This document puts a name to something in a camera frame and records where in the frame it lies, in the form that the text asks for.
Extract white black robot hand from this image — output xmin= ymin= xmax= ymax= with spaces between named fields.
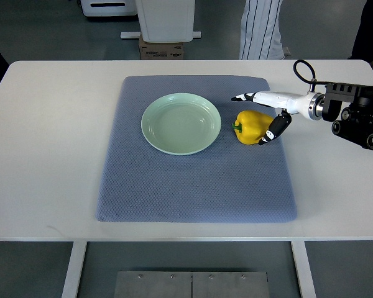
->
xmin=232 ymin=91 xmax=325 ymax=145

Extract yellow bell pepper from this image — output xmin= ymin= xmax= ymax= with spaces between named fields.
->
xmin=232 ymin=110 xmax=274 ymax=145

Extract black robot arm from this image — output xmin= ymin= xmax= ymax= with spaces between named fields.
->
xmin=293 ymin=60 xmax=373 ymax=150

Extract light green plate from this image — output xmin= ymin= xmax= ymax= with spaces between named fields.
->
xmin=140 ymin=93 xmax=222 ymax=155

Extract person in white striped trousers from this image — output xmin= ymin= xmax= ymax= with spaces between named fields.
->
xmin=239 ymin=0 xmax=285 ymax=60

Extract person in black trousers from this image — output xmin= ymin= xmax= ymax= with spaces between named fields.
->
xmin=349 ymin=0 xmax=373 ymax=63

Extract blue grey quilted mat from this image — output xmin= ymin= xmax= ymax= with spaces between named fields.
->
xmin=96 ymin=75 xmax=297 ymax=224

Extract white table right leg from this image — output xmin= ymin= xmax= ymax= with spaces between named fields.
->
xmin=291 ymin=241 xmax=316 ymax=298

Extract white table leg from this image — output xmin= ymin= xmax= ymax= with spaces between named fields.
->
xmin=62 ymin=241 xmax=87 ymax=298
xmin=291 ymin=241 xmax=316 ymax=298

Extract brown cardboard box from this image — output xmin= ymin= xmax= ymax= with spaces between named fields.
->
xmin=139 ymin=36 xmax=184 ymax=60

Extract white machine with slot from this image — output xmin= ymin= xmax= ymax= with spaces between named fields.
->
xmin=80 ymin=0 xmax=137 ymax=17

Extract white table left leg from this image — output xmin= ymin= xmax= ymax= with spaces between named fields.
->
xmin=62 ymin=241 xmax=87 ymax=298

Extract grey metal base plate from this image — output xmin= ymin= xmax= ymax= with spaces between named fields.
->
xmin=114 ymin=271 xmax=270 ymax=297

